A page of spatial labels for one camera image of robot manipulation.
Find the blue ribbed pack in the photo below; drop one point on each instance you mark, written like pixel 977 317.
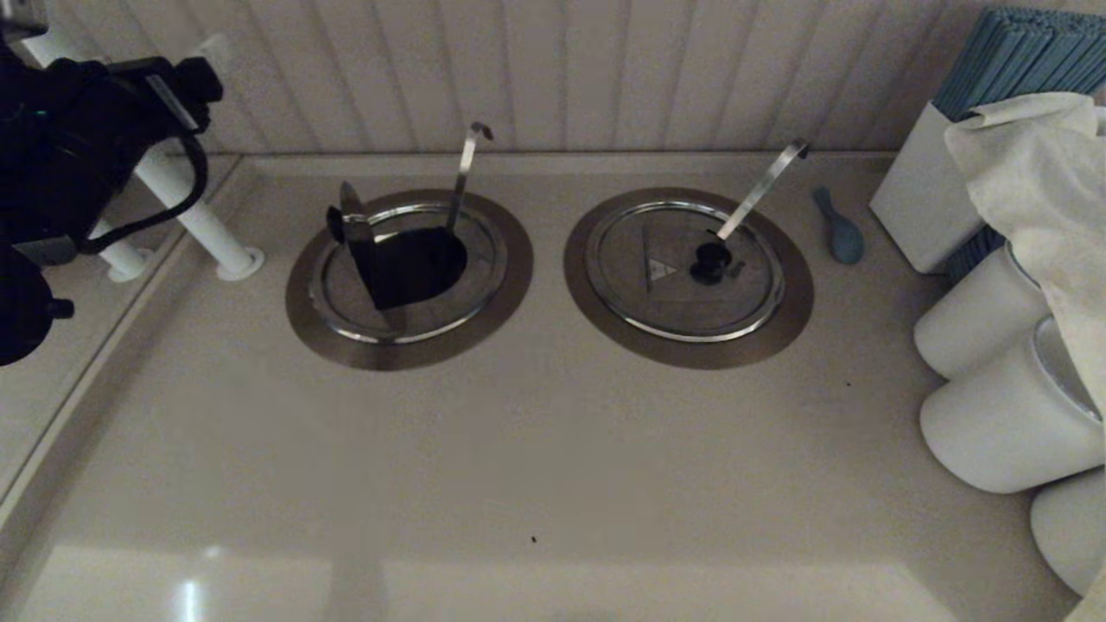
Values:
pixel 972 256

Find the white holder box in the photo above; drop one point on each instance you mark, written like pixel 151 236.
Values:
pixel 920 199

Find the thin white post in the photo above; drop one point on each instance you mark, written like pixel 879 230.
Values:
pixel 125 259

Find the steel hinged lid black knob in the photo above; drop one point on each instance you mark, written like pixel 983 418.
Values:
pixel 432 320
pixel 658 302

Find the white crumpled cloth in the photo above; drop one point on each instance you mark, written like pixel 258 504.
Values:
pixel 1041 190

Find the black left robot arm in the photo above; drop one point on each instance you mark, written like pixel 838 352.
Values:
pixel 43 173

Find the thick white post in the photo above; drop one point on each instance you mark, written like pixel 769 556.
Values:
pixel 207 225

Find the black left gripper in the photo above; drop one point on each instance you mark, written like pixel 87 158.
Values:
pixel 143 104

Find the small blue spoon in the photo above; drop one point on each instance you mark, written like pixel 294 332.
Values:
pixel 845 240

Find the round bronze well rim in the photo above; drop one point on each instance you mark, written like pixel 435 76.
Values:
pixel 693 356
pixel 406 356

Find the white cylinder container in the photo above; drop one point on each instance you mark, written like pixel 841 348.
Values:
pixel 998 425
pixel 1070 531
pixel 972 321

